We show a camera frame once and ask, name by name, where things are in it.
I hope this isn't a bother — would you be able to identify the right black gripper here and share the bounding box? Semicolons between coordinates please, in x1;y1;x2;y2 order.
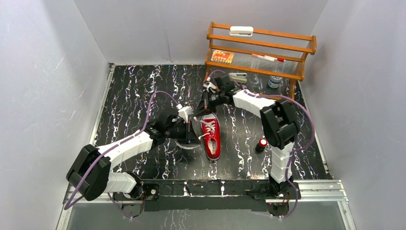
193;90;224;117

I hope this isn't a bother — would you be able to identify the red canvas sneaker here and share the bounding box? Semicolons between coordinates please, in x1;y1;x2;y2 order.
201;113;221;161

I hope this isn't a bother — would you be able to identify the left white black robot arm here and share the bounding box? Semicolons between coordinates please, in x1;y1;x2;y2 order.
66;106;201;201

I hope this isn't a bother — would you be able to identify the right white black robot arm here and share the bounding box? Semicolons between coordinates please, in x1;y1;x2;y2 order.
193;76;300;198

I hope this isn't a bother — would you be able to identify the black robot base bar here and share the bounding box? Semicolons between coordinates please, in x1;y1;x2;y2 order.
113;179;302;214

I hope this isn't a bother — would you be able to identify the white stapler on lower shelf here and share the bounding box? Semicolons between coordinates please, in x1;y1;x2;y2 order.
228;72;248;84

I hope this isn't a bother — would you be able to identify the white stapler on shelf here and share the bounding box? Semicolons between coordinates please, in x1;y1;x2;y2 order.
228;72;248;84
229;26;254;37

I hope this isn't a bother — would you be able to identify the orange patterned card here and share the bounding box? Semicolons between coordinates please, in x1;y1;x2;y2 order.
210;49;234;64

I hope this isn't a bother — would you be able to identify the small red capped bottle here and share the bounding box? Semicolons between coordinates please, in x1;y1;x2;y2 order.
255;138;268;153

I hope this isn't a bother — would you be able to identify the red white marker pen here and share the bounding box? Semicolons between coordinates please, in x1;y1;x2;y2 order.
252;54;285;62

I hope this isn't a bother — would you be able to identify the white stapler on top shelf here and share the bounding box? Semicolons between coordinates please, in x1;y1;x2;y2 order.
229;26;254;37

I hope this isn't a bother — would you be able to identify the orange wooden shelf rack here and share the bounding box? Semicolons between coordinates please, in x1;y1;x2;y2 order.
205;22;317;98

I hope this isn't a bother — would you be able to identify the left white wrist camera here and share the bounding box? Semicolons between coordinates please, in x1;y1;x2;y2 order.
176;104;193;123

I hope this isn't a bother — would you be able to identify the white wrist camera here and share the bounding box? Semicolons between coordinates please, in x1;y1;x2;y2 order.
203;77;217;93
176;104;193;123

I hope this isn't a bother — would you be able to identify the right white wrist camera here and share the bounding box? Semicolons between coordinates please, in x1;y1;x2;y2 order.
203;77;217;93

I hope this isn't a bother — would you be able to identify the aluminium frame rail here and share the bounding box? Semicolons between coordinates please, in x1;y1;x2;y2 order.
65;180;348;203

